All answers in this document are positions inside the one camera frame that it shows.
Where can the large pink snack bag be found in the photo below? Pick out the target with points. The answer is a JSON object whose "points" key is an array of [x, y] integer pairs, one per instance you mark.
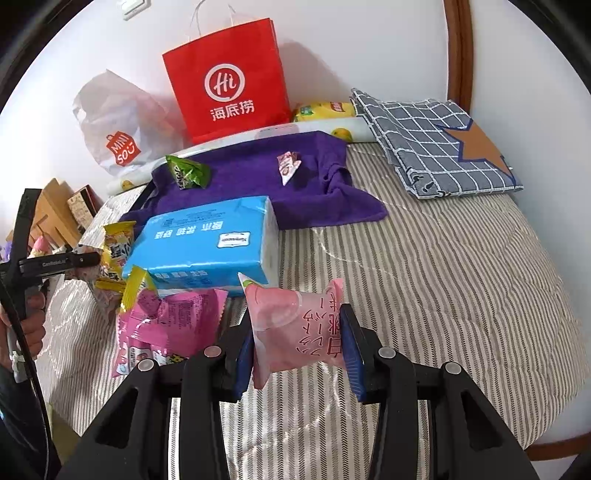
{"points": [[175, 318]]}

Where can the patterned cardboard box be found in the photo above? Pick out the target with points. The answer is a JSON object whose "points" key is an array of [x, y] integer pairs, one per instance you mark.
{"points": [[81, 205]]}

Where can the lemon print rolled mat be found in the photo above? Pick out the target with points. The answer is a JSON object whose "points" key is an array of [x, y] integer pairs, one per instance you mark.
{"points": [[346, 129]]}

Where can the white plastic shopping bag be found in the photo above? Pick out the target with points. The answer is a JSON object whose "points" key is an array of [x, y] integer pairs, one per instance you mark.
{"points": [[115, 115]]}

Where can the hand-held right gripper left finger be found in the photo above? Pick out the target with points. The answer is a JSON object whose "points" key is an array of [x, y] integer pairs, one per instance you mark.
{"points": [[244, 364]]}

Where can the striped quilt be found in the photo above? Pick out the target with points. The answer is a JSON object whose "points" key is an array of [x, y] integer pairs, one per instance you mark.
{"points": [[438, 277]]}

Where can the blue tissue pack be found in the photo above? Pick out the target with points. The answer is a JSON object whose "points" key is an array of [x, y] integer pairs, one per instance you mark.
{"points": [[198, 244]]}

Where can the white wall switch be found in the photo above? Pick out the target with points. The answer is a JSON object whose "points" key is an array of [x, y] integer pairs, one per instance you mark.
{"points": [[134, 8]]}

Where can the wooden chair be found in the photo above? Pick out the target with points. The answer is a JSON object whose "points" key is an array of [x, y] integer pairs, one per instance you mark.
{"points": [[51, 207]]}

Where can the yellow chips bag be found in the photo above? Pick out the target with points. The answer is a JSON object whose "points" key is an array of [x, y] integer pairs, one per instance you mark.
{"points": [[323, 110]]}

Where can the person's left hand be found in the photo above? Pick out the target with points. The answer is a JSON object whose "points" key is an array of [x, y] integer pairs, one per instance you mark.
{"points": [[32, 327]]}

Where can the yellow snack packet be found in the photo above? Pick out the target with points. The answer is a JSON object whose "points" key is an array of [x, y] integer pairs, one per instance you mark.
{"points": [[115, 249]]}

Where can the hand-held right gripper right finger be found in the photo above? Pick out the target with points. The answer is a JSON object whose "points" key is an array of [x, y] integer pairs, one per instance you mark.
{"points": [[353, 364]]}

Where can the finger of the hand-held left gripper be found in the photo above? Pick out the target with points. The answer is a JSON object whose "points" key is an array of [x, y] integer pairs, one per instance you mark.
{"points": [[85, 261]]}

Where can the pink peach snack packet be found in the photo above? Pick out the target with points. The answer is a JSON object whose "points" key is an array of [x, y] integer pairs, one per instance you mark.
{"points": [[295, 327]]}

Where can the grey checked cloth with star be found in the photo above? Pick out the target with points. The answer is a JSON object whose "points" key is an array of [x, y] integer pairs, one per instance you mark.
{"points": [[415, 138]]}

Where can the light green cloth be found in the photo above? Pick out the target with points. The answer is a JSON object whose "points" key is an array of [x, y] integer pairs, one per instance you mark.
{"points": [[60, 424]]}

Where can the small pink white snack packet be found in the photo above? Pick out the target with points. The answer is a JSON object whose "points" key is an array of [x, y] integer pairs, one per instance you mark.
{"points": [[287, 166]]}

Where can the red paper bag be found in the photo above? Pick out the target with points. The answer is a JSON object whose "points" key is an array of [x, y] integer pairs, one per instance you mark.
{"points": [[231, 60]]}

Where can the pink plush toy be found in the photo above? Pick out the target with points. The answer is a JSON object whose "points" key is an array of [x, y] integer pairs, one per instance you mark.
{"points": [[39, 247]]}

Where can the green snack packet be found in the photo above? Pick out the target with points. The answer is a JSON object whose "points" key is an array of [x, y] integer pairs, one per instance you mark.
{"points": [[187, 173]]}

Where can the brown wooden frame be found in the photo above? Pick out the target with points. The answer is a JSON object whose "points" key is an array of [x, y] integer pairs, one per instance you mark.
{"points": [[459, 55]]}

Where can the yellow green snack wrapper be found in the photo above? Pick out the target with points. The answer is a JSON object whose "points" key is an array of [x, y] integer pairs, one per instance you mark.
{"points": [[136, 286]]}

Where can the purple towel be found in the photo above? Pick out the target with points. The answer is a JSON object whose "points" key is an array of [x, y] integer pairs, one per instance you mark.
{"points": [[249, 175]]}

